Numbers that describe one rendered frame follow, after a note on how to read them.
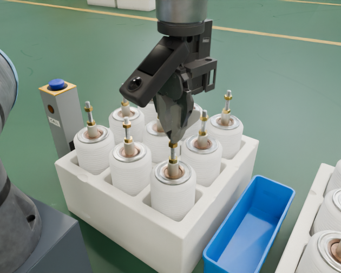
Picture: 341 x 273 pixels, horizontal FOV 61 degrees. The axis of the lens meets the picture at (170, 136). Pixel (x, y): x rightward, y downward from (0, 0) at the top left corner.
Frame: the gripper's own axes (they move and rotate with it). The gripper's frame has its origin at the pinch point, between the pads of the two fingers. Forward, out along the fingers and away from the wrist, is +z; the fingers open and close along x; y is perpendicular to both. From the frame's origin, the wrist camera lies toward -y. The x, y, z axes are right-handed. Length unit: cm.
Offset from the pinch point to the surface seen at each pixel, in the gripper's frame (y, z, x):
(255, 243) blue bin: 17.0, 34.0, -13.5
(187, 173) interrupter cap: 2.5, 9.0, -2.2
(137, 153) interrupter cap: -1.3, 9.0, 9.6
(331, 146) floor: 73, 34, -8
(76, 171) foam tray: -11.6, 16.3, 21.4
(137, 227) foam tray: -7.8, 21.7, 2.0
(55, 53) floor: 38, 34, 160
